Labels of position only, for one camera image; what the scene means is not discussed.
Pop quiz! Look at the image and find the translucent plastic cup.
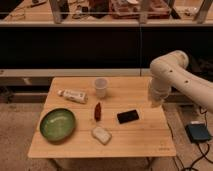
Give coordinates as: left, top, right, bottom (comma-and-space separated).
94, 78, 108, 98

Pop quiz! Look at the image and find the green bowl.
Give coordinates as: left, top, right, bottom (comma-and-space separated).
39, 108, 76, 142

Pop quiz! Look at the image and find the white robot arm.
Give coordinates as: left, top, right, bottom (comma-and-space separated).
148, 50, 213, 114

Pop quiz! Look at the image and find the black foot pedal box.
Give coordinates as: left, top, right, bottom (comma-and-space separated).
185, 124, 212, 143

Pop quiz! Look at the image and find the white plastic bottle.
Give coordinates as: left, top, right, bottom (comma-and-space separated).
58, 89, 88, 104

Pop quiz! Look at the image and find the red tray on shelf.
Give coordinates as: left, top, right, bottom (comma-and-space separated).
109, 0, 171, 19

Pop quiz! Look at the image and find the black rectangular sponge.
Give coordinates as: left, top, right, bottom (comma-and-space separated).
117, 110, 139, 124

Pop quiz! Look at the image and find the wooden folding table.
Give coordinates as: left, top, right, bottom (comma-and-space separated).
28, 77, 176, 158

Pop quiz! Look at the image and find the black floor cable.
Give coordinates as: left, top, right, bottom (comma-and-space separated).
168, 107, 213, 171

